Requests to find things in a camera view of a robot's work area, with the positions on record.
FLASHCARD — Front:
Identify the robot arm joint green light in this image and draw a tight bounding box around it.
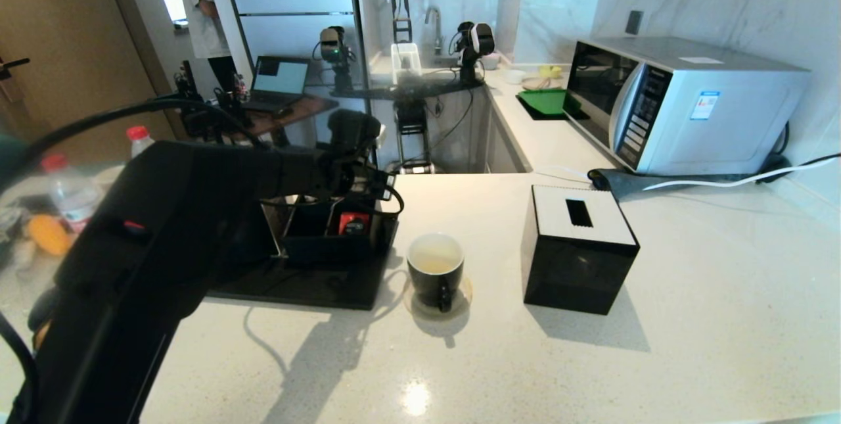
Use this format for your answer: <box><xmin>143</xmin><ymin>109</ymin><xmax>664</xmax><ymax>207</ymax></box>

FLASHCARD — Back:
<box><xmin>319</xmin><ymin>26</ymin><xmax>359</xmax><ymax>96</ymax></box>

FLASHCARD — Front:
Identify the white black robot arm joint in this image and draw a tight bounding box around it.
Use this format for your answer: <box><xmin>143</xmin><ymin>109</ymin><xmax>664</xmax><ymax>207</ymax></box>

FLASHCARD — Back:
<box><xmin>453</xmin><ymin>22</ymin><xmax>497</xmax><ymax>86</ymax></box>

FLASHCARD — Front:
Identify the black compartment organizer box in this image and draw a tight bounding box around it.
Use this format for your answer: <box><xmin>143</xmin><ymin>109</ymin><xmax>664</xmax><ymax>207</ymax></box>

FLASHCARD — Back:
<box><xmin>283</xmin><ymin>195</ymin><xmax>399</xmax><ymax>264</ymax></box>

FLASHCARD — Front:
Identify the clear acrylic sign stand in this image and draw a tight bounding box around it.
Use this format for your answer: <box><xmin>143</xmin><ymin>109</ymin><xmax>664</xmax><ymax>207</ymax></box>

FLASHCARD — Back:
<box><xmin>261</xmin><ymin>202</ymin><xmax>291</xmax><ymax>259</ymax></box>

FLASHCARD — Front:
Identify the black rectangular tray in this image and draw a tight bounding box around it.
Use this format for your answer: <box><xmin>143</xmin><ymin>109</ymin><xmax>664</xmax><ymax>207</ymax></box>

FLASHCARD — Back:
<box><xmin>209</xmin><ymin>212</ymin><xmax>401</xmax><ymax>311</ymax></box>

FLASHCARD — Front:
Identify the brown wooden desk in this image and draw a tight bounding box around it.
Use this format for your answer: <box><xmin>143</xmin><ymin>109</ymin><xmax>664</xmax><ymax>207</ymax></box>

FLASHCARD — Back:
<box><xmin>227</xmin><ymin>97</ymin><xmax>340</xmax><ymax>149</ymax></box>

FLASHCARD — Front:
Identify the black mug white inside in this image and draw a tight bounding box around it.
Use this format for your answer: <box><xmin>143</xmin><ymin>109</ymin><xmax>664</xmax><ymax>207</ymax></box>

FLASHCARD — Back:
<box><xmin>407</xmin><ymin>233</ymin><xmax>466</xmax><ymax>313</ymax></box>

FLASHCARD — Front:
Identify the open laptop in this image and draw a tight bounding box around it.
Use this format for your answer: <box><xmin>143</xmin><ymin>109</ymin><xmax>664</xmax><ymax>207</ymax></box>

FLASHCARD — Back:
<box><xmin>246</xmin><ymin>56</ymin><xmax>311</xmax><ymax>114</ymax></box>

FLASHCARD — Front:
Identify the chrome faucet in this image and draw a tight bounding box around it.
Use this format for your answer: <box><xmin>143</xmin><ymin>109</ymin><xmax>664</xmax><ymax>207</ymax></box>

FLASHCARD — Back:
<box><xmin>424</xmin><ymin>7</ymin><xmax>445</xmax><ymax>57</ymax></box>

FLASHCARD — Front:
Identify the black tissue box silver lid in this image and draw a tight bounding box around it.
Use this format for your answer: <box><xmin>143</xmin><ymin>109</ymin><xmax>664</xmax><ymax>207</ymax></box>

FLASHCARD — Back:
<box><xmin>521</xmin><ymin>185</ymin><xmax>640</xmax><ymax>316</ymax></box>

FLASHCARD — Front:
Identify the water bottle red cap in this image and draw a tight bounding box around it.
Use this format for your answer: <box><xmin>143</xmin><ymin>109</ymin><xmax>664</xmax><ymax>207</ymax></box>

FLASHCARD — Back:
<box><xmin>127</xmin><ymin>126</ymin><xmax>156</xmax><ymax>159</ymax></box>
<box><xmin>41</xmin><ymin>153</ymin><xmax>104</xmax><ymax>234</ymax></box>

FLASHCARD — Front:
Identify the person in grey shirt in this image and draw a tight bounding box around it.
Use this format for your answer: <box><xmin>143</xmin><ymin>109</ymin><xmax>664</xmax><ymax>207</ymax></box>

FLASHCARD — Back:
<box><xmin>181</xmin><ymin>0</ymin><xmax>239</xmax><ymax>91</ymax></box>

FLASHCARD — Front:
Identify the brown wooden door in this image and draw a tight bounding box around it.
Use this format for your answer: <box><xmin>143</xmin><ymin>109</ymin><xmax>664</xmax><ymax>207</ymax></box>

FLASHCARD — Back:
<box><xmin>0</xmin><ymin>0</ymin><xmax>185</xmax><ymax>162</ymax></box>

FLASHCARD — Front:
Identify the teal chair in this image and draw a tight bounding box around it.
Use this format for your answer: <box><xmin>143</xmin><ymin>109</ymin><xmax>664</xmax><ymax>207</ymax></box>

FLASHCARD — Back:
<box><xmin>0</xmin><ymin>135</ymin><xmax>28</xmax><ymax>183</ymax></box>

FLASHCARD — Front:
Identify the silver microwave oven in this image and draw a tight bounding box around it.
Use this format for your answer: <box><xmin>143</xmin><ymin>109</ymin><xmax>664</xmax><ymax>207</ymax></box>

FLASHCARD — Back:
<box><xmin>564</xmin><ymin>37</ymin><xmax>811</xmax><ymax>177</ymax></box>

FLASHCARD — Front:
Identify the thick white cable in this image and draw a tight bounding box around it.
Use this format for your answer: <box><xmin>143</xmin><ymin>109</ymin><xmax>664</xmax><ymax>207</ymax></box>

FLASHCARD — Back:
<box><xmin>644</xmin><ymin>156</ymin><xmax>841</xmax><ymax>192</ymax></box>

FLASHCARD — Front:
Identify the black door handle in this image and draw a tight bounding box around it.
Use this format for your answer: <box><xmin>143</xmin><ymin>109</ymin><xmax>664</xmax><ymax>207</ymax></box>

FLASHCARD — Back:
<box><xmin>0</xmin><ymin>56</ymin><xmax>32</xmax><ymax>80</ymax></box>

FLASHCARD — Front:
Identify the black microwave power cable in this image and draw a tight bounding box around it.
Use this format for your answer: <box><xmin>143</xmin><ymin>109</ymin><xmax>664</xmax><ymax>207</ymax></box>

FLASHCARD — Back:
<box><xmin>762</xmin><ymin>120</ymin><xmax>841</xmax><ymax>178</ymax></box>

